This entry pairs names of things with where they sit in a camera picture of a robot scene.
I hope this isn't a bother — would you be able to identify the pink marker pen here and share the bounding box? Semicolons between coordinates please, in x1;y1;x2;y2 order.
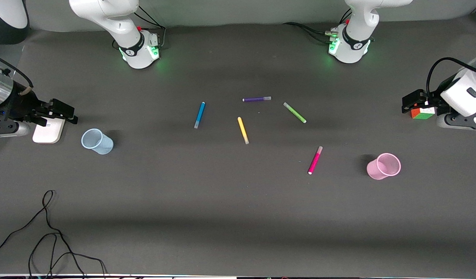
308;146;324;175

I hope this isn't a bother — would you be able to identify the blue marker pen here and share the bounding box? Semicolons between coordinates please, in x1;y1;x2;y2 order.
194;102;206;129

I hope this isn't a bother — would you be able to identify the colourful puzzle cube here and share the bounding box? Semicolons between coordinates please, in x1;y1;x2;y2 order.
411;107;436;120

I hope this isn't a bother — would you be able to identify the white plastic block device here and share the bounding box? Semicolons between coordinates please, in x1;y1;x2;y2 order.
32;115;66;144

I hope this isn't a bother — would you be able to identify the translucent blue plastic cup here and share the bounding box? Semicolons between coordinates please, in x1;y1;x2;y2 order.
81;128;114;155

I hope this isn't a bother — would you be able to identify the translucent pink plastic cup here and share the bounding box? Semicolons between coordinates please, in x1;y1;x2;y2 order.
366;153;402;181

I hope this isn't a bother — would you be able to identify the green marker pen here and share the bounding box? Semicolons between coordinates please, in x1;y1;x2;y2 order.
283;102;307;124

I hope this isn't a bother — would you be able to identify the yellow marker pen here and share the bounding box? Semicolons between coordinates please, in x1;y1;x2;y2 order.
237;116;250;145

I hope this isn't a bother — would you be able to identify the loose thin black cable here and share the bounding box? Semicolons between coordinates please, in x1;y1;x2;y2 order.
0;189;107;279

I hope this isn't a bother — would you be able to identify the left arm base black cable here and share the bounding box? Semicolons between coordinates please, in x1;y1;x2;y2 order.
283;22;338;44

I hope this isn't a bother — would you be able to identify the arm base black cable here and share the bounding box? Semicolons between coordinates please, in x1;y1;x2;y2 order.
133;5;167;50
283;22;338;44

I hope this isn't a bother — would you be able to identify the right arm base black cable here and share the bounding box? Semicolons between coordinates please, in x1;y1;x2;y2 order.
133;5;167;50

